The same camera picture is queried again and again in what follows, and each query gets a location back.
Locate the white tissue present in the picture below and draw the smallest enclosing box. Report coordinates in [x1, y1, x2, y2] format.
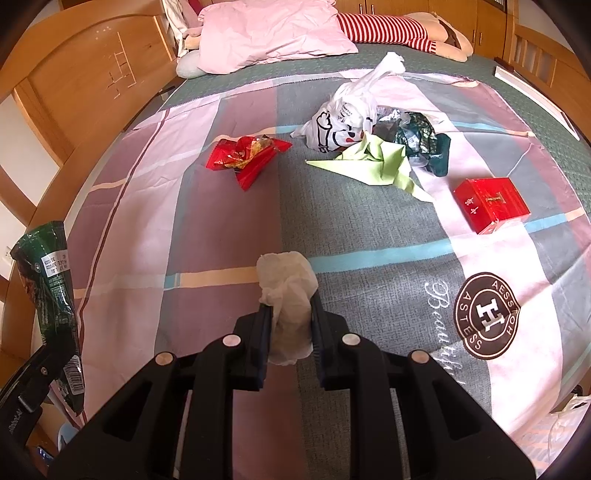
[256, 251, 318, 366]

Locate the dark green snack bag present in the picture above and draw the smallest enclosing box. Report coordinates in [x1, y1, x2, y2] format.
[10, 221, 85, 416]

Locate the light green wrapper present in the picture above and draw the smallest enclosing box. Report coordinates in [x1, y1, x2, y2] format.
[305, 134, 433, 203]

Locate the red cigarette box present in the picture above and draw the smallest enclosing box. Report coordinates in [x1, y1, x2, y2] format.
[453, 178, 531, 235]

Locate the dark teal bag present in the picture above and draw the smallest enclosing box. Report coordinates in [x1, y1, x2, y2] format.
[373, 109, 451, 177]

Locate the white plastic trash bag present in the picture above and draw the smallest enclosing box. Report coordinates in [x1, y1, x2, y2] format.
[515, 395, 590, 479]

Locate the plaid pink grey bedsheet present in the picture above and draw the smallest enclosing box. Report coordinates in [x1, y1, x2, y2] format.
[64, 68, 591, 480]

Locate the red crumpled snack wrapper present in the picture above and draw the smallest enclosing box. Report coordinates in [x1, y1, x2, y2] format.
[205, 135, 291, 191]

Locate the white printed plastic bag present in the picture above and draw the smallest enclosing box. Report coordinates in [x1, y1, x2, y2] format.
[289, 51, 408, 153]

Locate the green woven bed mat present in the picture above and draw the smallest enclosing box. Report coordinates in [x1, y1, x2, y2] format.
[162, 44, 591, 211]

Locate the pink pillow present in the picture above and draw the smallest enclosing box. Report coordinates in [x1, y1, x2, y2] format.
[197, 1, 358, 74]

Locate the white book on bed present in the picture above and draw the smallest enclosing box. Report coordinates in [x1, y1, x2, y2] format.
[494, 65, 581, 141]

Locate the wooden headboard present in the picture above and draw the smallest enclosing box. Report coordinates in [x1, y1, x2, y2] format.
[0, 0, 187, 388]

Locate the red striped plush doll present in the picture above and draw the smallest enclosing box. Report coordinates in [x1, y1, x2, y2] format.
[337, 12, 474, 63]

